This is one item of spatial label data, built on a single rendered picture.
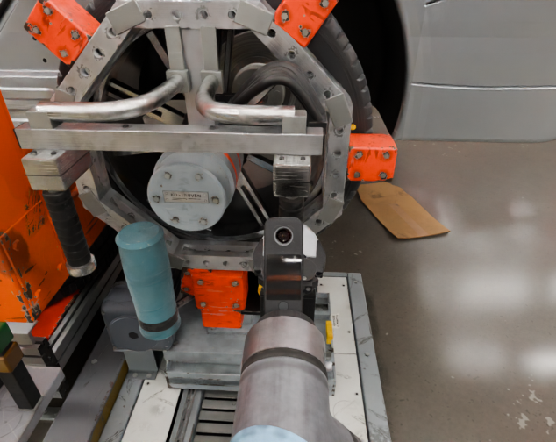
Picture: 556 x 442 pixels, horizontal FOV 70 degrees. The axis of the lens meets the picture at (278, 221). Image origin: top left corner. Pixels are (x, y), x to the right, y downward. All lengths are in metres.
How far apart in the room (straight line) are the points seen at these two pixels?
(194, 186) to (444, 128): 0.78
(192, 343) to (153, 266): 0.50
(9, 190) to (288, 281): 0.62
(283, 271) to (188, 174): 0.25
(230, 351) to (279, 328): 0.80
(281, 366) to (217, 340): 0.86
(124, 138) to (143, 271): 0.30
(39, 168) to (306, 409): 0.46
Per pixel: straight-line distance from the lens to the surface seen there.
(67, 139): 0.63
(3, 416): 0.99
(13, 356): 0.86
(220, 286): 0.94
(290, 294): 0.46
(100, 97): 0.90
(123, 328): 1.18
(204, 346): 1.24
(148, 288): 0.83
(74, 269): 0.71
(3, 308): 1.02
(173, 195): 0.66
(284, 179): 0.53
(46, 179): 0.63
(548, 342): 1.82
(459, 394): 1.52
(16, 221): 0.94
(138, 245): 0.77
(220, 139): 0.55
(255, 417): 0.37
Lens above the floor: 1.17
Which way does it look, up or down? 33 degrees down
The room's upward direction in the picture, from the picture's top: straight up
